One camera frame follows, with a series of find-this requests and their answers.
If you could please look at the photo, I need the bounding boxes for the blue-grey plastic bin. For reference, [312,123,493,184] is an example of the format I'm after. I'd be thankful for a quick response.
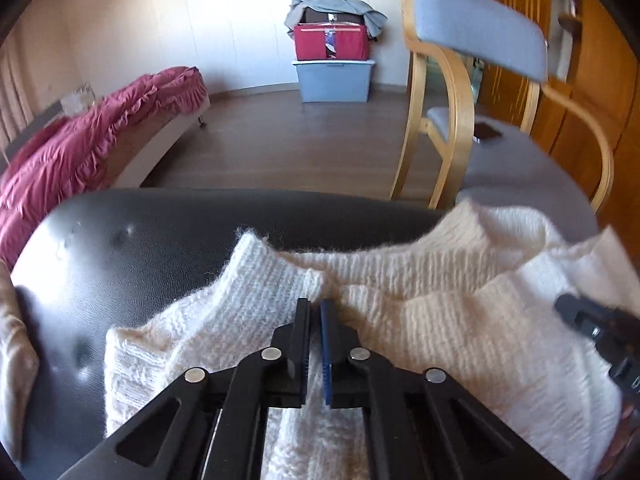
[292,58,377,105]

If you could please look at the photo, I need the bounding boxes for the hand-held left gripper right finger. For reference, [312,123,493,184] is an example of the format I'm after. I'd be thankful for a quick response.
[320,300,571,480]

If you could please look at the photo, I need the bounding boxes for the bed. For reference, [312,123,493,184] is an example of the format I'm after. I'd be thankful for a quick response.
[0,67,213,192]

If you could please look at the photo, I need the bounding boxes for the wooden door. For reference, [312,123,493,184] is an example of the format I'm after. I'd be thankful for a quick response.
[480,0,557,127]

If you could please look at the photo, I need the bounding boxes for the off-white ribbed knit sweater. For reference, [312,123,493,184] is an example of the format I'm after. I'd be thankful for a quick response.
[0,260,42,467]

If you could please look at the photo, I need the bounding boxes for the grey armchair wooden arms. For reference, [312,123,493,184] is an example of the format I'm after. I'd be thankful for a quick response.
[390,0,617,242]

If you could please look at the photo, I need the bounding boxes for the red storage box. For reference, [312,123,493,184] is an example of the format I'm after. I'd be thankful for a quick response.
[293,24,372,61]

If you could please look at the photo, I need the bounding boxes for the beige patterned curtain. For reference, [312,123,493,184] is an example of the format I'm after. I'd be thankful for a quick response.
[0,35,32,157]

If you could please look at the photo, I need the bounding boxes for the dark smartphone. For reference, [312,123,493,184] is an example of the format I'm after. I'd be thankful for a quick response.
[472,122,504,144]

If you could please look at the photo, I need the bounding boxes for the person's right hand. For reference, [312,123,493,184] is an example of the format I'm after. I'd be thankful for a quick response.
[597,400,640,477]

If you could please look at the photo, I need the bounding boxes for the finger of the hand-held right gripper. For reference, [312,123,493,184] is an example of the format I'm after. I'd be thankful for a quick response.
[554,294,640,361]

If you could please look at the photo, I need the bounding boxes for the crimson ruffled bedspread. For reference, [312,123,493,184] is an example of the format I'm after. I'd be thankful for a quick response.
[0,66,211,267]

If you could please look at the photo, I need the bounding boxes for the grey garment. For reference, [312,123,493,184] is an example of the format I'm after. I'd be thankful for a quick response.
[285,0,389,41]

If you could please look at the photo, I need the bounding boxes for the cream block-pattern knit sweater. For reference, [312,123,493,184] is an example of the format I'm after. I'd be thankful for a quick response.
[104,200,640,480]

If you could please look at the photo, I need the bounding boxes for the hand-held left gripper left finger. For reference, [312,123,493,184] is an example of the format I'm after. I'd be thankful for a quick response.
[57,298,312,480]

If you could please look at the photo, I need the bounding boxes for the white gift box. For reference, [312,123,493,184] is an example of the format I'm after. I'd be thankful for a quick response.
[62,82,97,114]

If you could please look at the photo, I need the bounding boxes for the wooden wardrobe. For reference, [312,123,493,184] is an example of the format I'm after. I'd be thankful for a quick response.
[530,0,640,242]

